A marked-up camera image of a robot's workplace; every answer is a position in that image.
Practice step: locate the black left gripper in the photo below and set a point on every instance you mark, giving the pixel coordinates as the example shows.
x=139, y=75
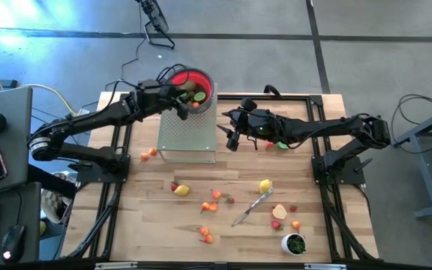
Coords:
x=158, y=95

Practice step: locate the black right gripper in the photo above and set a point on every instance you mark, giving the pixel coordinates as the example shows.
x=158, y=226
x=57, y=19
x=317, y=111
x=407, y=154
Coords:
x=255, y=123

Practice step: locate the brown whole kiwi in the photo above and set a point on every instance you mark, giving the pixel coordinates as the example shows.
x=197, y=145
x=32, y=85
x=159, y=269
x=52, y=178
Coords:
x=191, y=85

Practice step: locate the small orange fruit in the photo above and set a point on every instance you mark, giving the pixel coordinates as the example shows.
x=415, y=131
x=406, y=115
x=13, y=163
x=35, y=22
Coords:
x=216, y=194
x=195, y=104

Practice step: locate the red collapsible colander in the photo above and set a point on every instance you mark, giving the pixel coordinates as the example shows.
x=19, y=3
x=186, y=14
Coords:
x=204, y=80

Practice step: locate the green fruit piece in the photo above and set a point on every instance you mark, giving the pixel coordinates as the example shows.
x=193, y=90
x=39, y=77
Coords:
x=282, y=146

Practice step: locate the yellow lemon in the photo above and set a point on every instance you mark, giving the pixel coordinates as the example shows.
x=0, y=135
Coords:
x=264, y=186

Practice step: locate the silver toy knife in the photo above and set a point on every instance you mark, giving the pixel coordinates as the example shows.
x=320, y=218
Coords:
x=251, y=207

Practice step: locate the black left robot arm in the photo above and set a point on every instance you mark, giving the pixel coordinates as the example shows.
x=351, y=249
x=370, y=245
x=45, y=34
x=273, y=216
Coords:
x=88, y=118

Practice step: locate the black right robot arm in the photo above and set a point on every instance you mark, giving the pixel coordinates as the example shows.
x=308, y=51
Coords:
x=324, y=129

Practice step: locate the green perforated metal shelf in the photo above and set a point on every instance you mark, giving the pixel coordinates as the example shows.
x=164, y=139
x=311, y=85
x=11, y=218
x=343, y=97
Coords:
x=189, y=131

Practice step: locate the orange red pear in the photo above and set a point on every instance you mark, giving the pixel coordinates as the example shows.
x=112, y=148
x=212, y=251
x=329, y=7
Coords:
x=268, y=144

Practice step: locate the small orange pear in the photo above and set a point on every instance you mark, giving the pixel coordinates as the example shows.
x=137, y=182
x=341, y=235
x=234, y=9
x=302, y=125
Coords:
x=144, y=157
x=153, y=151

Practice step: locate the black floor fan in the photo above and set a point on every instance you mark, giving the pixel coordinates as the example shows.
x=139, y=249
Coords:
x=155, y=17

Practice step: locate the yellow mango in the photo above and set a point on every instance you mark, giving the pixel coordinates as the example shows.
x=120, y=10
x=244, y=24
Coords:
x=181, y=190

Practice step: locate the cream peach half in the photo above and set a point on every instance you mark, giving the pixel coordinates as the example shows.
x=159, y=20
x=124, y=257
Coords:
x=279, y=212

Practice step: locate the small red strawberry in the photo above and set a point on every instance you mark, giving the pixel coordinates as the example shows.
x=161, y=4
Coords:
x=293, y=208

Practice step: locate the white pot with plant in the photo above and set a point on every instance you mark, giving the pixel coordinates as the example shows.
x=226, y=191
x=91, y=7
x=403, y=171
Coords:
x=294, y=243

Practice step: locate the black diagonal bar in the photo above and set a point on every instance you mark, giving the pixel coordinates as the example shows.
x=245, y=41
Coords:
x=51, y=182

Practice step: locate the grey desk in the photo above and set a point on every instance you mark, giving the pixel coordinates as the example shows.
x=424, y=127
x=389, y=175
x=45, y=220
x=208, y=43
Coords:
x=13, y=202
x=13, y=112

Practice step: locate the black white checkered item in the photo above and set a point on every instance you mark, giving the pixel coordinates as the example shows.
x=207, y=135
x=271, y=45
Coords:
x=53, y=206

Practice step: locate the small yellow object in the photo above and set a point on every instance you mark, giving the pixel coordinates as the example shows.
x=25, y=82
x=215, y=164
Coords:
x=42, y=228

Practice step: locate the blue grey metal table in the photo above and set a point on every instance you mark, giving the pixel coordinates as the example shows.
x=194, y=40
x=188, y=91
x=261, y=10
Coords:
x=425, y=180

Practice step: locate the black computer mouse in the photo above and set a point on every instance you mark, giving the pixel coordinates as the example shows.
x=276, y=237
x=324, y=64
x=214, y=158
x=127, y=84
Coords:
x=12, y=243

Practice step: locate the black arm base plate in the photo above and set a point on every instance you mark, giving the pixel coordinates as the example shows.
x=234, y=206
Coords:
x=88, y=177
x=351, y=177

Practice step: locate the silver bracket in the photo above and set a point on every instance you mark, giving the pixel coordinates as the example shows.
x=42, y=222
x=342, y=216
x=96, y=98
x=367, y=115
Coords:
x=114, y=266
x=324, y=266

